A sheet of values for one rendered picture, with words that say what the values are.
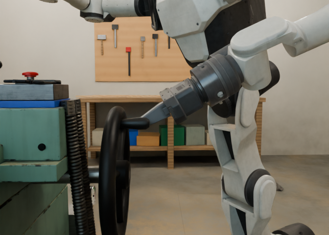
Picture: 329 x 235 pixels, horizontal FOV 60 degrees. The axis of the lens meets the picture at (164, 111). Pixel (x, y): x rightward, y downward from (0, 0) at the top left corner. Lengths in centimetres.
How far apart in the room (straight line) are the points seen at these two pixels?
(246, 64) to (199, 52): 36
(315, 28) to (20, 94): 55
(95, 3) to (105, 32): 280
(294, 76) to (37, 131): 409
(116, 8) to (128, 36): 279
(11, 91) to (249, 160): 81
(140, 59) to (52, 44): 118
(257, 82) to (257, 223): 65
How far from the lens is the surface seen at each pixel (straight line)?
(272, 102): 429
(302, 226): 153
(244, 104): 97
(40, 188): 71
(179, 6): 90
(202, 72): 56
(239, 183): 110
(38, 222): 72
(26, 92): 54
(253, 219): 113
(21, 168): 52
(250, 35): 59
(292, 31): 59
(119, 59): 395
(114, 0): 121
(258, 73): 60
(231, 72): 56
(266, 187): 110
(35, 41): 427
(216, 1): 85
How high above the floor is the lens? 100
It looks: 5 degrees down
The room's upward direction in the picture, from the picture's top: straight up
